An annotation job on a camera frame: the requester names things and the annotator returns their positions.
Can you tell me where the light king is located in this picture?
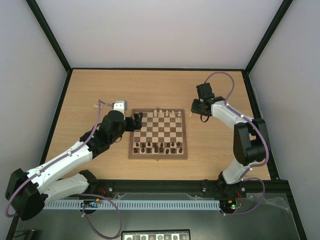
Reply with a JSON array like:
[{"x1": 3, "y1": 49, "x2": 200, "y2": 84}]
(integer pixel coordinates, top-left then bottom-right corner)
[{"x1": 153, "y1": 109, "x2": 160, "y2": 118}]

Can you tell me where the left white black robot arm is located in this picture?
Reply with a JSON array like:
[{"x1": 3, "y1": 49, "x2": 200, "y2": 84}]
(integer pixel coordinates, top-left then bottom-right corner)
[{"x1": 5, "y1": 110, "x2": 143, "y2": 221}]

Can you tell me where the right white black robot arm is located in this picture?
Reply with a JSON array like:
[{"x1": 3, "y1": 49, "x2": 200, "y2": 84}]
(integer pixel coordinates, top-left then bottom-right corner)
[{"x1": 191, "y1": 82, "x2": 270, "y2": 196}]

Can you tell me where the dark chess pieces back row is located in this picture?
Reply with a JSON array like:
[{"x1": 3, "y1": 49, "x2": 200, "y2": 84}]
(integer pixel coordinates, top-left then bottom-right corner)
[{"x1": 133, "y1": 142, "x2": 183, "y2": 148}]

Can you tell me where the dark chess pieces row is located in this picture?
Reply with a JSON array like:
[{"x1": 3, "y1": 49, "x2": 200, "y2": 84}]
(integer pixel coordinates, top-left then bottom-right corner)
[
  {"x1": 133, "y1": 142, "x2": 183, "y2": 148},
  {"x1": 132, "y1": 147, "x2": 184, "y2": 155}
]

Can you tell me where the wooden chess board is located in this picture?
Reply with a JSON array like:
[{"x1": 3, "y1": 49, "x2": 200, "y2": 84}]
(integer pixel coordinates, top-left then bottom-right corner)
[{"x1": 128, "y1": 107, "x2": 188, "y2": 160}]

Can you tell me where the dark chess pieces front row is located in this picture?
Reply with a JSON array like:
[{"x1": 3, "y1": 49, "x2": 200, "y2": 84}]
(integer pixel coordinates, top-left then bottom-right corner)
[{"x1": 132, "y1": 147, "x2": 184, "y2": 155}]

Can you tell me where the left controller board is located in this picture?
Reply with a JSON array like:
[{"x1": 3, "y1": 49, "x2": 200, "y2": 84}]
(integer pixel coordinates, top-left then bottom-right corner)
[{"x1": 79, "y1": 198, "x2": 103, "y2": 208}]

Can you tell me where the controller board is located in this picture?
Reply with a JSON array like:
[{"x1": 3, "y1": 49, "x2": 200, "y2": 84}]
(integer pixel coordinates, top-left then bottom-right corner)
[
  {"x1": 221, "y1": 198, "x2": 244, "y2": 210},
  {"x1": 79, "y1": 198, "x2": 103, "y2": 208}
]

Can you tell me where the right controller board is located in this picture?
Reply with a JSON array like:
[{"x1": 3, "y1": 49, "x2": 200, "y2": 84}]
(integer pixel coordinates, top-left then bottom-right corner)
[{"x1": 221, "y1": 198, "x2": 244, "y2": 210}]

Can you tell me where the printed reference sheet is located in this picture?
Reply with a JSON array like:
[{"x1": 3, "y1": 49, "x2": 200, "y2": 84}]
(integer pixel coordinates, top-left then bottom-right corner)
[{"x1": 121, "y1": 229, "x2": 191, "y2": 240}]

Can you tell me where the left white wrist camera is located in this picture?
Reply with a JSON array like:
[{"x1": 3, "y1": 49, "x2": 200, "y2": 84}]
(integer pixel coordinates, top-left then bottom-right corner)
[{"x1": 113, "y1": 100, "x2": 128, "y2": 112}]

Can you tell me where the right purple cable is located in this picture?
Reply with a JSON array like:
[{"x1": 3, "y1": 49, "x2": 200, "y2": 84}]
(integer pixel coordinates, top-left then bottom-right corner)
[{"x1": 203, "y1": 71, "x2": 270, "y2": 217}]

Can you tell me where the purple cable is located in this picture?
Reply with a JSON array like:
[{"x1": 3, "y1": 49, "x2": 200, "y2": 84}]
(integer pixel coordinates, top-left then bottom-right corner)
[
  {"x1": 203, "y1": 71, "x2": 270, "y2": 217},
  {"x1": 5, "y1": 99, "x2": 123, "y2": 238}
]

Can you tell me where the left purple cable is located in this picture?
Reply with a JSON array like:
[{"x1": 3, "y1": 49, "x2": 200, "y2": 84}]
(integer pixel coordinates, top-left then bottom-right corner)
[{"x1": 5, "y1": 99, "x2": 123, "y2": 238}]

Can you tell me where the light blue cable duct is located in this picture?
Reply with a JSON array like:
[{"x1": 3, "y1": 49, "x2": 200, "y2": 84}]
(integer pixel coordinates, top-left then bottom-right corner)
[{"x1": 44, "y1": 199, "x2": 221, "y2": 211}]

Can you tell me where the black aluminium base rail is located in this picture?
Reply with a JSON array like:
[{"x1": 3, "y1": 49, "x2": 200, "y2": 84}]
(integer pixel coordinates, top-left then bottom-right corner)
[{"x1": 26, "y1": 178, "x2": 291, "y2": 198}]

